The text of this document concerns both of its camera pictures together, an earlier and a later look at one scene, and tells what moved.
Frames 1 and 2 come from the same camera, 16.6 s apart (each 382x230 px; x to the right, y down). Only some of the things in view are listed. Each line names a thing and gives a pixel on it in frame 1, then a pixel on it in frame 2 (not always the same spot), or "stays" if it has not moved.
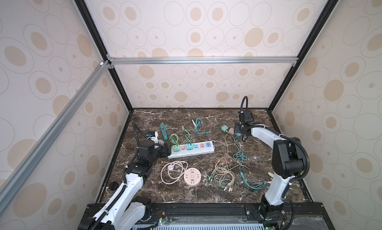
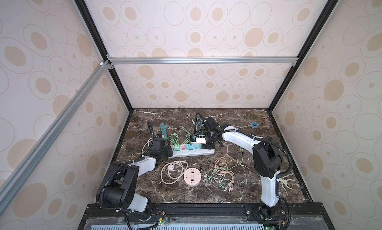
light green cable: x=174 y=138 stays
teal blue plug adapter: x=189 y=146 stays
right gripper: x=237 y=127 → x=210 y=147
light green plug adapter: x=176 y=148 stays
